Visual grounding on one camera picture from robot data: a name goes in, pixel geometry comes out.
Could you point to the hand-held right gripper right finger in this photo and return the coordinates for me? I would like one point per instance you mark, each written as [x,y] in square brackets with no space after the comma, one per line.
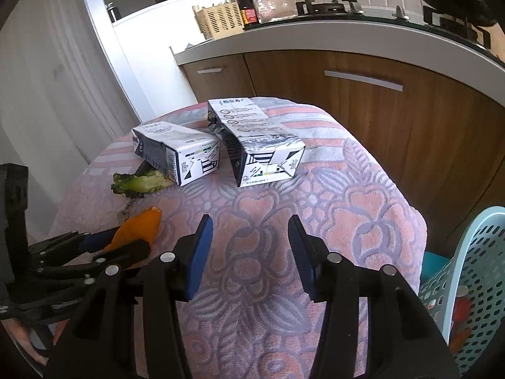
[303,260]

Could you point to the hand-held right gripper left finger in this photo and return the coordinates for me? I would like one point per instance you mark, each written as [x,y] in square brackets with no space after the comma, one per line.
[201,256]

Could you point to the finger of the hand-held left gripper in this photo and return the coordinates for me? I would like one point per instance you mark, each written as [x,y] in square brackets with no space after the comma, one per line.
[90,241]
[126,254]

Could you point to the light blue plastic basket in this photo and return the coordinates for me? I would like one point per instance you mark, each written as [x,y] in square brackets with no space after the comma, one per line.
[481,252]

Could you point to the person's left hand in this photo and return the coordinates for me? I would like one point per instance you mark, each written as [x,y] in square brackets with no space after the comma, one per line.
[35,343]

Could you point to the pink patterned tablecloth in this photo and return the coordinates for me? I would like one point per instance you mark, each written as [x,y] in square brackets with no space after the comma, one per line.
[355,213]

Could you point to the green vegetable scrap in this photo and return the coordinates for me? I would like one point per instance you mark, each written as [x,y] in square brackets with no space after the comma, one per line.
[142,183]

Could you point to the black and white milk carton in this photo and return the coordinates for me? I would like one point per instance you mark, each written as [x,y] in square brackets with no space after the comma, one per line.
[189,154]
[256,134]

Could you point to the wooden kitchen base cabinet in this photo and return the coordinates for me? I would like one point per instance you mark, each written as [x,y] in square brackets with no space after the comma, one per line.
[414,134]

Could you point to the dark jar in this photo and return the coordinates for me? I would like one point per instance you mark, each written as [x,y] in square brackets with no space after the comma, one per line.
[112,12]

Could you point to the beige slotted utensil basket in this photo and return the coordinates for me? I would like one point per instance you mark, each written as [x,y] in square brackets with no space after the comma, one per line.
[221,19]

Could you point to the dark sauce bottle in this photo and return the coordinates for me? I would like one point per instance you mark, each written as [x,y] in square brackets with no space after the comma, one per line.
[248,12]

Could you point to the black gas stove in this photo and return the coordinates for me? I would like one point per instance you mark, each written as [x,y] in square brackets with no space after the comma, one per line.
[335,8]

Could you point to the clear plastic bag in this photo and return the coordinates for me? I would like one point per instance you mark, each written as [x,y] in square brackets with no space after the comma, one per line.
[274,4]

